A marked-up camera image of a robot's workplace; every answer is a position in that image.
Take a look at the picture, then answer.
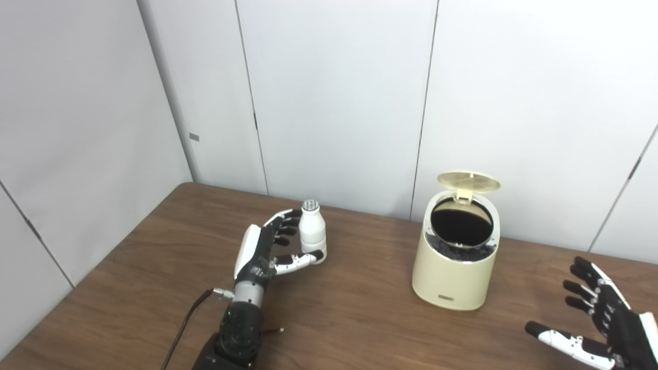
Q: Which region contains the small white plastic bottle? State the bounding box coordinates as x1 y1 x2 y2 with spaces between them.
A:
299 200 328 264

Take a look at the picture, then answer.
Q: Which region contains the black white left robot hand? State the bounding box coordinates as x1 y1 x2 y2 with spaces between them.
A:
234 208 325 288

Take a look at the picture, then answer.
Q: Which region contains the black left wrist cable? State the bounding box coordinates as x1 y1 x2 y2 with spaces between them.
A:
160 288 234 370

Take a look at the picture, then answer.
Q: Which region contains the cream-colored bin body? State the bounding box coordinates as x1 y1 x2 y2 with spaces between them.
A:
412 190 501 311

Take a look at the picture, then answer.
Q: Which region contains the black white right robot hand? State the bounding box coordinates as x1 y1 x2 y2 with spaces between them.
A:
525 256 658 370

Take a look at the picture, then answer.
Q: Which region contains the cream round bin lid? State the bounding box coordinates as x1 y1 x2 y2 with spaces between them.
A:
437 171 501 205

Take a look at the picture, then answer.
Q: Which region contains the black bin liner bag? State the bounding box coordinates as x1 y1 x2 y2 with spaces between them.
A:
425 198 498 263

